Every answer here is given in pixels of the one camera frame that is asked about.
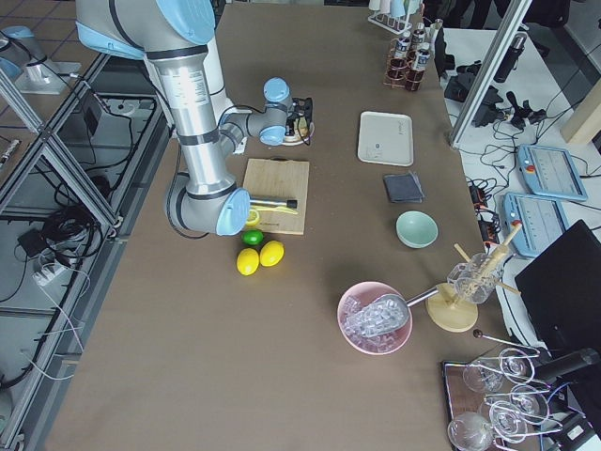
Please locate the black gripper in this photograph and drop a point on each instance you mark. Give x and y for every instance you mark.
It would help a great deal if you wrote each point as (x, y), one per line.
(296, 123)

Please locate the white round plate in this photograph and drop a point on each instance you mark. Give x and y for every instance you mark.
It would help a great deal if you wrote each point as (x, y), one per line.
(292, 139)

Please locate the bread slice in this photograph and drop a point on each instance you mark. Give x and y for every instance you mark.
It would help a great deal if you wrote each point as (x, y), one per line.
(301, 126)

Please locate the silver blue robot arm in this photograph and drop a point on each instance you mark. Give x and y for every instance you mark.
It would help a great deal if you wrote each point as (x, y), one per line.
(176, 41)

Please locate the cream rabbit tray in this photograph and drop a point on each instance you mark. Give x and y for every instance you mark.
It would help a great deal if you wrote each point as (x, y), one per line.
(385, 138)

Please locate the wine glass rack tray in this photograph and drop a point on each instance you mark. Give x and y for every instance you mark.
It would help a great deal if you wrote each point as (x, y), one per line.
(495, 401)

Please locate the wooden cutting board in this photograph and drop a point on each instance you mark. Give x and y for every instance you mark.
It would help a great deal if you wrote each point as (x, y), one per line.
(285, 180)

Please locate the dark drink bottle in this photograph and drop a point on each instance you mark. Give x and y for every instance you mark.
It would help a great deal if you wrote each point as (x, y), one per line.
(400, 51)
(417, 69)
(417, 39)

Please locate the grey folded cloth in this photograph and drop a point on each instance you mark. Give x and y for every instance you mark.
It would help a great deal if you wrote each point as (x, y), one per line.
(403, 188)

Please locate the white cup rack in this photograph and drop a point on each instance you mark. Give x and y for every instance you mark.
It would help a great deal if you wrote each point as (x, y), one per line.
(393, 15)

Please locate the green lime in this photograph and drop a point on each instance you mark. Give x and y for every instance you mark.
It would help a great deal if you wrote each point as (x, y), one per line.
(252, 237)

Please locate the yellow lemon right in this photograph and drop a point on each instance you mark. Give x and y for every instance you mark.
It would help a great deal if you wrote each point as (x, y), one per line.
(271, 253)

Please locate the yellow lemon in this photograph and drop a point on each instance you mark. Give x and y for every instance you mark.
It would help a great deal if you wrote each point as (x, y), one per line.
(247, 261)
(271, 253)

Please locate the yellow lemon left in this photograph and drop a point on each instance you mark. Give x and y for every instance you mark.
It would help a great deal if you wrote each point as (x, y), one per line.
(247, 261)

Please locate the green ceramic bowl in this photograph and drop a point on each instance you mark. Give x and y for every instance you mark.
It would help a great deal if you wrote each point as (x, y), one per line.
(416, 229)

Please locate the pink bowl with ice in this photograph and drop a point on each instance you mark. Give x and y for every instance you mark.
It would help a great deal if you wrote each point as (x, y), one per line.
(359, 296)

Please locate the metal ice scoop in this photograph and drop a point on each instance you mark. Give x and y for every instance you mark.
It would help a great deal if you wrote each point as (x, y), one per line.
(386, 314)

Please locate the glass mug on stand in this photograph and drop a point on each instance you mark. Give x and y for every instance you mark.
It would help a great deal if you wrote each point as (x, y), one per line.
(475, 280)

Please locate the wooden mug tree stand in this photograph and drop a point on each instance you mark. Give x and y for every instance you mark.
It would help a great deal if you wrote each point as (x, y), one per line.
(454, 314)

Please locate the blue teach pendant far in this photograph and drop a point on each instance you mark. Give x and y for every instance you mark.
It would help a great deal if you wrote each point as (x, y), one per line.
(550, 172)

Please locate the blue teach pendant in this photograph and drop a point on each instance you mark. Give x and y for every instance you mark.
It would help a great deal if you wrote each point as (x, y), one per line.
(542, 218)
(550, 172)

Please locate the blue teach pendant near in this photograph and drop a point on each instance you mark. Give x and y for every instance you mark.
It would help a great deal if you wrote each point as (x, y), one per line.
(542, 218)

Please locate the black laptop monitor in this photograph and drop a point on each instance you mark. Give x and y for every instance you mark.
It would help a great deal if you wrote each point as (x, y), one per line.
(561, 291)

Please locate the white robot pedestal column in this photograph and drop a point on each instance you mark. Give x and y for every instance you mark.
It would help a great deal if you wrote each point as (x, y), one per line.
(213, 71)

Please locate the knife with black handle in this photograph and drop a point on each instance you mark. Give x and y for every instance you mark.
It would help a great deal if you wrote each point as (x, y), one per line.
(286, 206)

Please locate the copper wire bottle rack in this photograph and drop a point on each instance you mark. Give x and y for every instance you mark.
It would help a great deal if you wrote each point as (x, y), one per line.
(395, 78)

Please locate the aluminium frame post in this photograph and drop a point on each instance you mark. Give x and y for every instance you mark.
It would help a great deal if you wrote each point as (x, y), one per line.
(510, 22)

